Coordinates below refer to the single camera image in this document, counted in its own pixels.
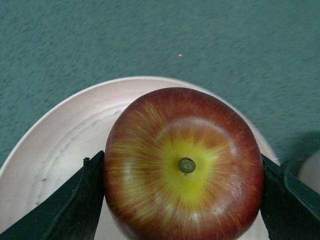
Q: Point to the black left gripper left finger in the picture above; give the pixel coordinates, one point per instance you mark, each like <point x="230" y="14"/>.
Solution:
<point x="72" y="212"/>

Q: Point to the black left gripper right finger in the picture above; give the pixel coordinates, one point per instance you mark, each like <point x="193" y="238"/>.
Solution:
<point x="290" y="209"/>

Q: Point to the red yellow apple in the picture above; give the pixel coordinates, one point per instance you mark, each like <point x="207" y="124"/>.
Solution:
<point x="182" y="165"/>

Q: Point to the light pink bowl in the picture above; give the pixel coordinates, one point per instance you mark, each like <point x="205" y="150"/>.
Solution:
<point x="309" y="172"/>

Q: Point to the pink round plate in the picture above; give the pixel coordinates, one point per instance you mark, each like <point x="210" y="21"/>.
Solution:
<point x="54" y="150"/>

